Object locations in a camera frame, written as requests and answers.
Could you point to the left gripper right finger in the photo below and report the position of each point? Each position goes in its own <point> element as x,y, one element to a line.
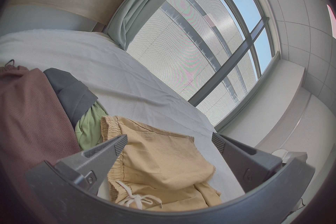
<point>242,164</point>

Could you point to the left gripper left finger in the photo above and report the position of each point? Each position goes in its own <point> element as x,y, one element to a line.
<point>90,164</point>

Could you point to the window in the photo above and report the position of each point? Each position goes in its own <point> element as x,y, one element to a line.
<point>210,55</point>

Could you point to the light green garment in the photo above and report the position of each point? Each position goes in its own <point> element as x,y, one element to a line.
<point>90,125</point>

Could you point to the dark grey garment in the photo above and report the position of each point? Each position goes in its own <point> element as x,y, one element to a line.
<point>70,94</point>

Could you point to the blue-green curtain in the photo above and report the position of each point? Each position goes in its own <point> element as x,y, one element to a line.
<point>147,5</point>

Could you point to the brown garment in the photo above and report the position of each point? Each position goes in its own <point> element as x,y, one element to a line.
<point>28,125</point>

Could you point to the tan shorts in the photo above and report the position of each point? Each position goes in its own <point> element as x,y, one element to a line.
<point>160,162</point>

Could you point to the bed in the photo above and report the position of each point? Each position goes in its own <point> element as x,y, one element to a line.
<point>110,60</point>

